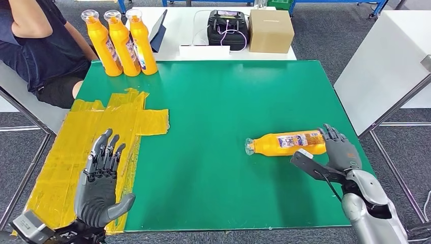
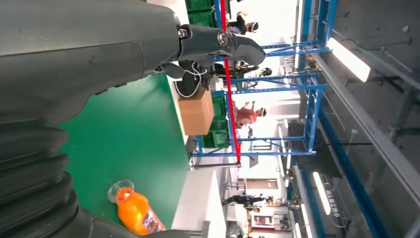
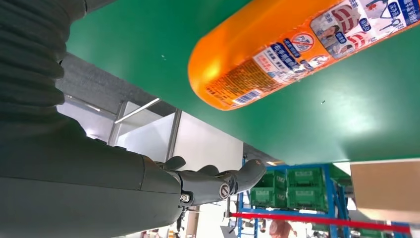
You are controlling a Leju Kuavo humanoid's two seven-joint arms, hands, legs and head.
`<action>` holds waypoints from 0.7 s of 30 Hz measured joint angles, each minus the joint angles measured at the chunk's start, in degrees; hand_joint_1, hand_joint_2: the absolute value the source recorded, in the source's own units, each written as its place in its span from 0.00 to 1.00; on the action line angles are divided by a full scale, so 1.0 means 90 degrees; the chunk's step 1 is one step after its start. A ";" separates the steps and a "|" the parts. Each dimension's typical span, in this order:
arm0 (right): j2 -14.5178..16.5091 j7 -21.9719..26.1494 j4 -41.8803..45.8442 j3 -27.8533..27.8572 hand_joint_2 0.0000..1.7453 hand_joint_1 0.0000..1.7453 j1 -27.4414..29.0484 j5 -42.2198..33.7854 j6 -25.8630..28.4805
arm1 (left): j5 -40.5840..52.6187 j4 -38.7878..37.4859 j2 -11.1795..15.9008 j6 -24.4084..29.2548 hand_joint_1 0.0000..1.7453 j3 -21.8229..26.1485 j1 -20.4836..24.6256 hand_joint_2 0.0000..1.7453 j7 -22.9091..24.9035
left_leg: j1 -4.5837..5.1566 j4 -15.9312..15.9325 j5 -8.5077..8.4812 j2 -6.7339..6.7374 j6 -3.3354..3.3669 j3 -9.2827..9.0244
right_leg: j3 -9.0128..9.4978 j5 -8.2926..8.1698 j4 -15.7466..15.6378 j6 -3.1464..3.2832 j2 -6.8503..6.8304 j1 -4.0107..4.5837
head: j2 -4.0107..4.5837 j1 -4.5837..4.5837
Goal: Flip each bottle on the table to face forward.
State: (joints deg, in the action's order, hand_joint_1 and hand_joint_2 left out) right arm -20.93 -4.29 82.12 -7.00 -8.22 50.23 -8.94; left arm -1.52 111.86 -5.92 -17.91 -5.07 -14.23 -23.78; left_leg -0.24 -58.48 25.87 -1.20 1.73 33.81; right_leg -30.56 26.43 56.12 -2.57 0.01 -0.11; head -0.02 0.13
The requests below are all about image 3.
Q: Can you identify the orange bottle clear cap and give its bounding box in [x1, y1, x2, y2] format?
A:
[187, 0, 420, 112]

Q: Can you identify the green plastic crate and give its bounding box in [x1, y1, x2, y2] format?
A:
[287, 167, 329, 211]
[328, 163, 353, 193]
[250, 169, 288, 209]

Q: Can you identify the person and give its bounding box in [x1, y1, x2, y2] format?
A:
[269, 220, 298, 238]

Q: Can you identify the blue metal rack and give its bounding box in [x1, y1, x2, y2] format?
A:
[235, 157, 353, 238]

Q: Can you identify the green table board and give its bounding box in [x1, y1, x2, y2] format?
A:
[65, 0, 420, 166]

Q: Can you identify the brown cardboard box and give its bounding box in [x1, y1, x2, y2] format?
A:
[349, 158, 420, 224]

